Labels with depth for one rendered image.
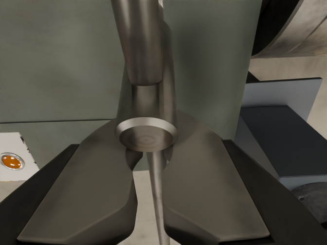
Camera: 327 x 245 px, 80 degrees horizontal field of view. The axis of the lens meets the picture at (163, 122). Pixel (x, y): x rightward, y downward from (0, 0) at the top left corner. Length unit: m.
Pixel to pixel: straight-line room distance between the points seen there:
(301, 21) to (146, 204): 2.42
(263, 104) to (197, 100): 0.68
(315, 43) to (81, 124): 0.28
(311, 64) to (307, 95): 0.93
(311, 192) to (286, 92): 0.40
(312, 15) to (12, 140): 0.34
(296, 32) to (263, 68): 1.40
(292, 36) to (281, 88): 0.59
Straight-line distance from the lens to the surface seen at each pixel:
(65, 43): 0.19
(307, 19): 0.26
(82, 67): 0.19
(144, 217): 2.76
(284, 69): 1.75
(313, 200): 0.61
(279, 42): 0.28
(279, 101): 0.88
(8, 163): 0.30
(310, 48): 0.32
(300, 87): 0.89
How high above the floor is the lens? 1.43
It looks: 57 degrees down
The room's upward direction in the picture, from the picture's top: 180 degrees clockwise
